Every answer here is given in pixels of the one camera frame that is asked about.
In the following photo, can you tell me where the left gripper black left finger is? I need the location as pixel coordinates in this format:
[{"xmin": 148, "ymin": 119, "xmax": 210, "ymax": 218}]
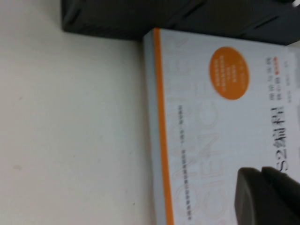
[{"xmin": 234, "ymin": 166, "xmax": 300, "ymax": 225}]

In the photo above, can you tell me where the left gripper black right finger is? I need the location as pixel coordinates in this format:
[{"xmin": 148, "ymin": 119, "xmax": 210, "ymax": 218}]
[{"xmin": 261, "ymin": 165, "xmax": 300, "ymax": 206}]

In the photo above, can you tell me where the white orange ROS2 book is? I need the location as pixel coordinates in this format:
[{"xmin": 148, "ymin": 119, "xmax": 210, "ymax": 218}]
[{"xmin": 142, "ymin": 27, "xmax": 300, "ymax": 225}]

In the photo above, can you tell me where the black plastic book stand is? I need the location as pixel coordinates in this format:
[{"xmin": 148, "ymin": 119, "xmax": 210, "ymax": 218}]
[{"xmin": 61, "ymin": 0, "xmax": 300, "ymax": 46}]

